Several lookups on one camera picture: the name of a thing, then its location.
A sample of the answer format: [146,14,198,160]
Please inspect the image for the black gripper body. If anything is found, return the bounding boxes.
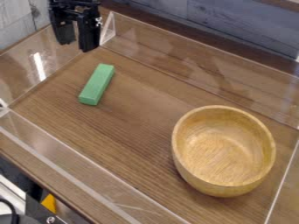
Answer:
[48,0,100,21]

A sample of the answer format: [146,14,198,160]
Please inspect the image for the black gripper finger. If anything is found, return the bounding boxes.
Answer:
[51,11,76,45]
[78,11,102,53]

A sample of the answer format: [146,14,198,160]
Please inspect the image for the green rectangular block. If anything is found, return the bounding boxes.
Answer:
[79,64,115,106]

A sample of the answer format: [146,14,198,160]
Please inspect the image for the brown wooden bowl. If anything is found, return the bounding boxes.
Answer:
[172,105,276,198]

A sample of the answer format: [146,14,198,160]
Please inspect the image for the clear acrylic tray walls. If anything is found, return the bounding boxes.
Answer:
[0,12,299,224]

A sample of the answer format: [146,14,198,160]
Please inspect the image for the yellow warning label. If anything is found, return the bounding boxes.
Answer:
[42,194,58,214]

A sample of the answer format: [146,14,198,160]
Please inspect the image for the clear acrylic corner bracket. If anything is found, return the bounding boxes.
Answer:
[99,12,116,46]

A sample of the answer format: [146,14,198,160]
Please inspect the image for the black cable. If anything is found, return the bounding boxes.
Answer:
[0,199,21,224]

